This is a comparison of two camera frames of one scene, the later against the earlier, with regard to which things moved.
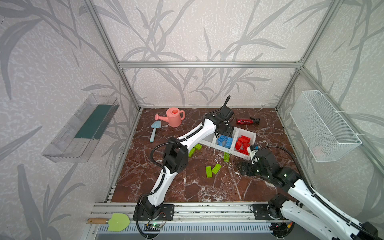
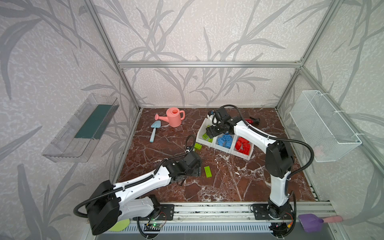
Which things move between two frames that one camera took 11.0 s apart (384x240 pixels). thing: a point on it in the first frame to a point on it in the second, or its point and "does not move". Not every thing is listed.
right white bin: (242, 139) does not move
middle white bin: (225, 143) does not move
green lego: (198, 146) does not move
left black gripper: (223, 128) to (196, 165)
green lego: (208, 171) does not move
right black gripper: (246, 168) to (212, 131)
